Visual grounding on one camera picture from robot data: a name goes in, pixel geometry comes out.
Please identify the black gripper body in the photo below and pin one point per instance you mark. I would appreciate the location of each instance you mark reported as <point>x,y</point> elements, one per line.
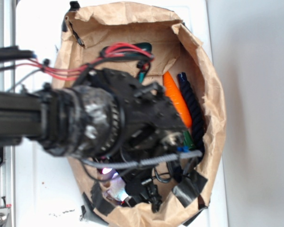
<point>130,128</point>

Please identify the white paper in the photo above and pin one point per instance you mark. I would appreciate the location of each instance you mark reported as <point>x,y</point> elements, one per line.
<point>116,190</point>

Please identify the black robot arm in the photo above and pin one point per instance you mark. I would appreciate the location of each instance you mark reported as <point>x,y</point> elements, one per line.
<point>52,117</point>

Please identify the orange toy carrot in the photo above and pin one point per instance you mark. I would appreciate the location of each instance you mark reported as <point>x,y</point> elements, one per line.
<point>173,92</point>

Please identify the dark green toy cucumber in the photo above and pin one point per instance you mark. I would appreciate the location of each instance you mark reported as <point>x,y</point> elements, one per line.
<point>140,49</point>

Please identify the brown paper bag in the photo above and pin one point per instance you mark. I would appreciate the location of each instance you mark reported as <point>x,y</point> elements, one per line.
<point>85,32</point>

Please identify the aluminium frame rail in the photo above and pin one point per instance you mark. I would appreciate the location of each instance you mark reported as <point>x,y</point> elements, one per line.
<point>7,168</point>

